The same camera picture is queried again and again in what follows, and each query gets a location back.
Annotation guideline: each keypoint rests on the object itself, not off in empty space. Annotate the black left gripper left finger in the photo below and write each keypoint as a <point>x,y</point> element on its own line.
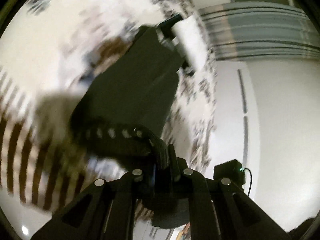
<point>106,210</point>

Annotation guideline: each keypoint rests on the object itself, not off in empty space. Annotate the white bed headboard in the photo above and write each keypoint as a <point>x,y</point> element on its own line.
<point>267,118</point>

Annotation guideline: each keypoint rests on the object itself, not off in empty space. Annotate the black striped long-sleeve shirt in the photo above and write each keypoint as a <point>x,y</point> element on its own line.
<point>122,116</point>

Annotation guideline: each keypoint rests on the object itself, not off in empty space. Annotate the floral bed sheet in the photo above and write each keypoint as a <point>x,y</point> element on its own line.
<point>48,45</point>

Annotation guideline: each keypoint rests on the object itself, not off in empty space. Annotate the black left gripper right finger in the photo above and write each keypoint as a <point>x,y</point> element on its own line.
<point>217,209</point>

